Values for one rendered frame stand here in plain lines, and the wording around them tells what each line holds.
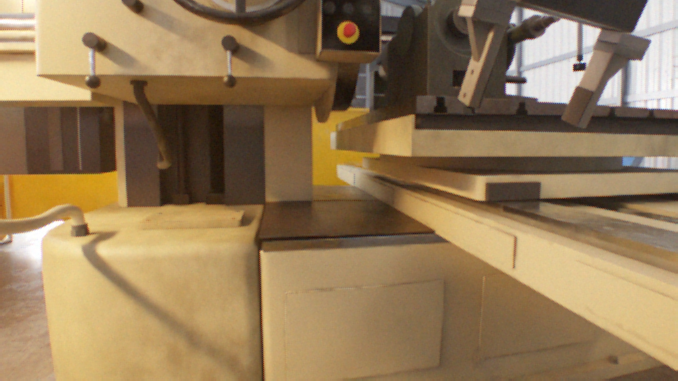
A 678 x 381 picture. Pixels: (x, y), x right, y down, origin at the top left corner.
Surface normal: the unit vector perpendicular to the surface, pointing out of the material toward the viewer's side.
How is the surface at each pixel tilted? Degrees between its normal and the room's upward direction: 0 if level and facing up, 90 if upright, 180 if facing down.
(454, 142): 90
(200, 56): 90
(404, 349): 90
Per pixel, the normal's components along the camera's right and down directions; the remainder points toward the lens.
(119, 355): 0.13, 0.07
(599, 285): -0.98, 0.01
